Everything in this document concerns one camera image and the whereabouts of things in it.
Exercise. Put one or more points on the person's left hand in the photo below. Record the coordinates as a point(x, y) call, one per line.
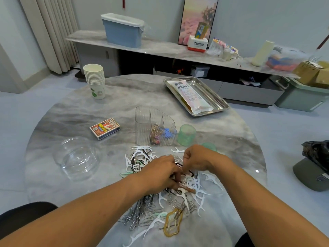
point(157, 175)

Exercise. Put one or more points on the person's right hand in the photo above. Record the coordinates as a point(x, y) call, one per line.
point(203, 159)

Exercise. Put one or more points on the pile of floss picks and clips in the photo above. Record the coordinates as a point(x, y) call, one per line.
point(139, 157)

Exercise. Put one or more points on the translucent green plastic cup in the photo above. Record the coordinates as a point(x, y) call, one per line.
point(186, 135)

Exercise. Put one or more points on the clear ribbed organizer box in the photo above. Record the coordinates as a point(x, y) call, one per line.
point(149, 123)

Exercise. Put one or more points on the metal tray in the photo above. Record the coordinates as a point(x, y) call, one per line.
point(218, 100)

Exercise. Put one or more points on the clear printed plastic bag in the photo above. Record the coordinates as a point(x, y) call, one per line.
point(193, 96)

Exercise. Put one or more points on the colourful matchbox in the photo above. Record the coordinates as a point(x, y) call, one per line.
point(105, 128)

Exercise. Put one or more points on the clear round plastic bowl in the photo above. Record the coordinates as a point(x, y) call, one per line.
point(77, 158)

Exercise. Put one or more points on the group of white paper cups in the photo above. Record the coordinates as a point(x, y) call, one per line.
point(95, 81)

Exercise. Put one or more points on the person's right forearm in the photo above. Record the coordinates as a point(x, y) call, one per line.
point(272, 208)

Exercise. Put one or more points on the person's left forearm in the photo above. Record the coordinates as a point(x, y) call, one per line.
point(72, 218)

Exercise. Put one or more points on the pale green plastic lid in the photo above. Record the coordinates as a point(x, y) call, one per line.
point(209, 146)

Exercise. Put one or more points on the white box in cabinet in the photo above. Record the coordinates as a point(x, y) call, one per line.
point(200, 72)

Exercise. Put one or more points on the loose papers in cabinet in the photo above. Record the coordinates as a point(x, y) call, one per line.
point(250, 82)

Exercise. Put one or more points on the trash bin with black bag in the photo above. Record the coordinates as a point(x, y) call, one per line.
point(313, 164)

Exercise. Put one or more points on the clear bag of snacks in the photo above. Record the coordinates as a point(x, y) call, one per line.
point(216, 47)

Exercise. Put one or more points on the colourful small packet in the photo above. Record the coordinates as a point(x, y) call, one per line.
point(234, 49)

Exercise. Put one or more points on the white and red small box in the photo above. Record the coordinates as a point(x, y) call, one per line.
point(197, 43)

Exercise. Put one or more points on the grey green storage bin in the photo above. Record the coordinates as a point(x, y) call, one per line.
point(303, 96)

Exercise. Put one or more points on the cream paper roll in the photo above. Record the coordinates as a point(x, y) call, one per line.
point(262, 53)

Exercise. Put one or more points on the grey cabinet with marble top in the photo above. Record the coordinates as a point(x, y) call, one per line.
point(149, 46)

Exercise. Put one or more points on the small colourful box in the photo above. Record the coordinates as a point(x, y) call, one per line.
point(201, 29)

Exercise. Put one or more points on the clear storage box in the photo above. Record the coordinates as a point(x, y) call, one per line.
point(286, 59)

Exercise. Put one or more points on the cardboard box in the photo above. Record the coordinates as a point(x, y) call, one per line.
point(313, 73)

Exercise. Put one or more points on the framed pink picture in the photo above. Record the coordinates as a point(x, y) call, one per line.
point(193, 18)

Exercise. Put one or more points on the blue storage box white lid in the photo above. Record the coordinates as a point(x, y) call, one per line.
point(122, 30)

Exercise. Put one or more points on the beige curtain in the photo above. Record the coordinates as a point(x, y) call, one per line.
point(49, 30)

